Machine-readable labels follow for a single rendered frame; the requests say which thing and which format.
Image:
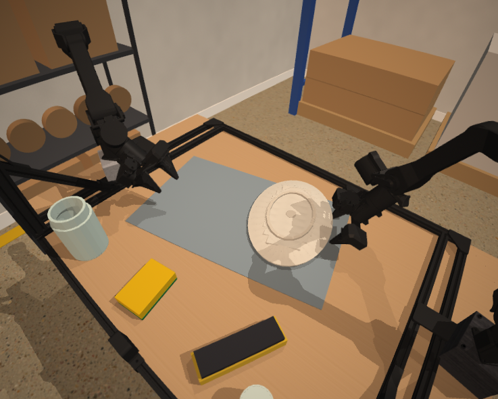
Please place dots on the yellow kitchen sponge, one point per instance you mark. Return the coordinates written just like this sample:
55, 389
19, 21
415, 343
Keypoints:
146, 288

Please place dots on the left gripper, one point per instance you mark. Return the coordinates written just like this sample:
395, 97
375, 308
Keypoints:
157, 154

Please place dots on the grey flat mat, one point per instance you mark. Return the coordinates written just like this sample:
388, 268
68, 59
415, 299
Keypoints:
206, 211

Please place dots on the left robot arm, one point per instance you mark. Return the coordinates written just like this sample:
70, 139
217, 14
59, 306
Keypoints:
98, 102

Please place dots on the beige round platter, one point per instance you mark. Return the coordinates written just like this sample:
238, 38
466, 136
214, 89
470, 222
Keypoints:
290, 223

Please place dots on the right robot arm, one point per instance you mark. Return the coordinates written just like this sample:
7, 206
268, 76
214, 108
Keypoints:
394, 182

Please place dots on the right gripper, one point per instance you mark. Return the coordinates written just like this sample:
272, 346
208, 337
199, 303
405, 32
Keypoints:
353, 234

